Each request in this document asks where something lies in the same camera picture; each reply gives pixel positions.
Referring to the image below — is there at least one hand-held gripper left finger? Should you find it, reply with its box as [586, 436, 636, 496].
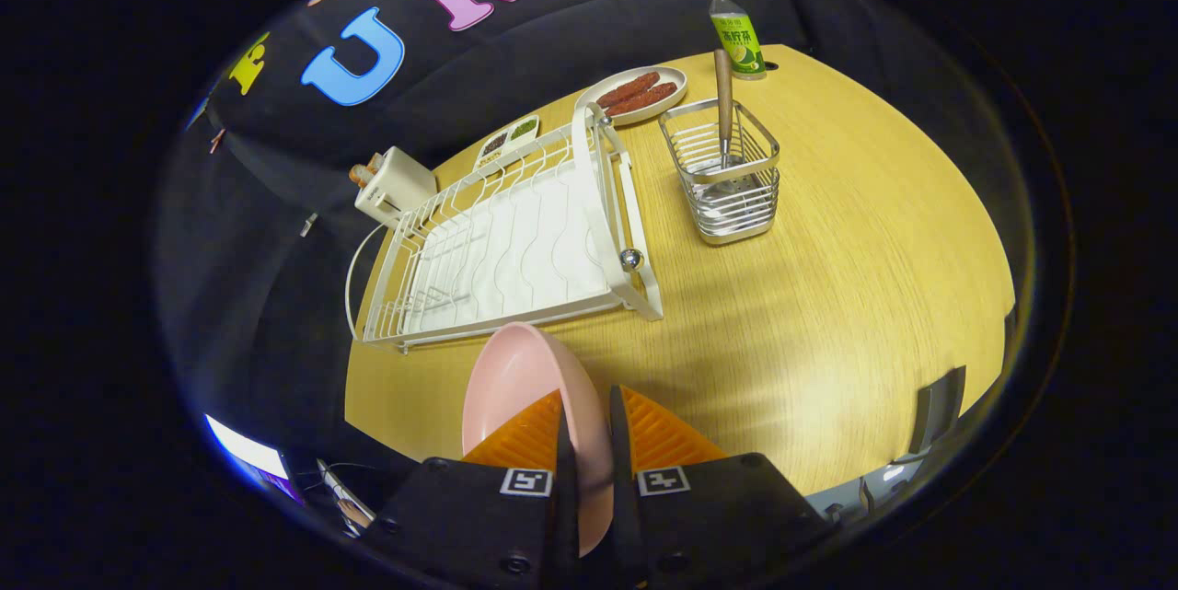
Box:
[362, 390, 583, 590]

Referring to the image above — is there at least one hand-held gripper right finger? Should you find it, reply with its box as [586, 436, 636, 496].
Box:
[606, 385, 836, 590]

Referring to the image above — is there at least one pink plate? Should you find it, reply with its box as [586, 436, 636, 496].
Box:
[461, 322, 616, 560]

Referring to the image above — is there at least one white wire dish rack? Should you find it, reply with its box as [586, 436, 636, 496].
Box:
[345, 102, 664, 356]

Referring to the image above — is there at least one metal wire basket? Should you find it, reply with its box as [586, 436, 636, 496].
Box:
[658, 98, 782, 247]

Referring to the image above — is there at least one wooden handle metal spoon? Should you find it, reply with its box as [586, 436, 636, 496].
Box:
[713, 49, 739, 197]

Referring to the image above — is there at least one white plate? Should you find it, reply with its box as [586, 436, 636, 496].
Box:
[575, 65, 688, 128]

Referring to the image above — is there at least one lit monitor screen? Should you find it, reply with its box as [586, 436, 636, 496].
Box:
[203, 413, 306, 506]

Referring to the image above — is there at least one black chair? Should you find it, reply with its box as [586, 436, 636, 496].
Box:
[886, 365, 968, 468]

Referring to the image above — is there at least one cream toaster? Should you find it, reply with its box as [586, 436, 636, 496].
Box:
[354, 146, 439, 230]

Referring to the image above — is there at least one white sectioned spice tray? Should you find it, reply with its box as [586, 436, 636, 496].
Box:
[474, 115, 541, 173]

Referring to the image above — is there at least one brown sausage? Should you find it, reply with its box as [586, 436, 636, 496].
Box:
[596, 71, 662, 109]
[606, 82, 680, 119]

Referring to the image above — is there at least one green label drink bottle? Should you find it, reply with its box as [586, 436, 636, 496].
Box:
[706, 0, 768, 81]

